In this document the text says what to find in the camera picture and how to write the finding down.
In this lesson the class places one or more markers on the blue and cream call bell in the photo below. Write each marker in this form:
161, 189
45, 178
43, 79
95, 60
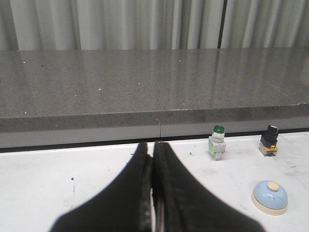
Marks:
270, 198

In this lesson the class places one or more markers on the grey stone counter slab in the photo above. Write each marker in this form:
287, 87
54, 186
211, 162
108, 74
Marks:
83, 89

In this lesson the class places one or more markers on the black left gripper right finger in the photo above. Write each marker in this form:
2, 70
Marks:
182, 204

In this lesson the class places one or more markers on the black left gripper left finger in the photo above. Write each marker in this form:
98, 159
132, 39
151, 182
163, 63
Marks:
123, 206

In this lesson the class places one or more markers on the grey pleated curtain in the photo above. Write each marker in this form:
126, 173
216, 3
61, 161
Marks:
152, 24

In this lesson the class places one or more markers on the green pilot light push button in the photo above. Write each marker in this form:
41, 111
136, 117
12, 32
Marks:
216, 142

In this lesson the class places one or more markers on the black selector switch yellow base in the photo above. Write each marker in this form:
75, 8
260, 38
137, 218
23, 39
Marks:
268, 141

